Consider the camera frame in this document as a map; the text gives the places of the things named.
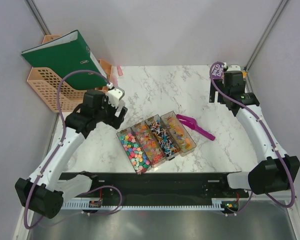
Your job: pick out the clear bin popsicle candies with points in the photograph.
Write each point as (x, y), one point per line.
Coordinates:
(179, 133)

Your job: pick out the clear bin translucent star candies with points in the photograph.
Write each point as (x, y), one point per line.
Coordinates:
(149, 143)

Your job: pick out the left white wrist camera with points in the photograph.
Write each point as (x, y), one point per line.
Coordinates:
(115, 95)

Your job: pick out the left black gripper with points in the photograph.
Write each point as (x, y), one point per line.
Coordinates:
(114, 121)

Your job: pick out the pink marker pen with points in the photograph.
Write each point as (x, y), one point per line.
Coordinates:
(119, 71)

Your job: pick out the peach plastic file rack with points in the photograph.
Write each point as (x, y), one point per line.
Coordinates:
(50, 87)

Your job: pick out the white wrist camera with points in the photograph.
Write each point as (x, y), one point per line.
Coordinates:
(234, 68)
(115, 95)

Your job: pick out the magenta plastic scoop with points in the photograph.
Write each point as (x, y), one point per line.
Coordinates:
(191, 123)

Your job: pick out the clear bin opaque star candies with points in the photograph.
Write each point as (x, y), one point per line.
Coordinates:
(134, 150)

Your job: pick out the white slotted cable duct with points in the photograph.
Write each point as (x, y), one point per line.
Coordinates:
(92, 204)

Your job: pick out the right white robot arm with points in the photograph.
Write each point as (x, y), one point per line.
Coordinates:
(274, 165)

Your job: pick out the Roald Dahl paperback book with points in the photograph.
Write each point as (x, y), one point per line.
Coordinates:
(216, 71)

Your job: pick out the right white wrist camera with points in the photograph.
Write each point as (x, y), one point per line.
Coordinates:
(234, 68)

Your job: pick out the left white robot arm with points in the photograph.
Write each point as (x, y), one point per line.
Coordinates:
(42, 192)

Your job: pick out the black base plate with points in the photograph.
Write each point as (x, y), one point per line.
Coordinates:
(164, 188)

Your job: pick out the clear bin lollipops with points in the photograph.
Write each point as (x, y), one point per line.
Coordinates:
(162, 135)

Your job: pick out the green lever arch binder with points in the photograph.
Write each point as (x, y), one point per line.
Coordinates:
(67, 54)

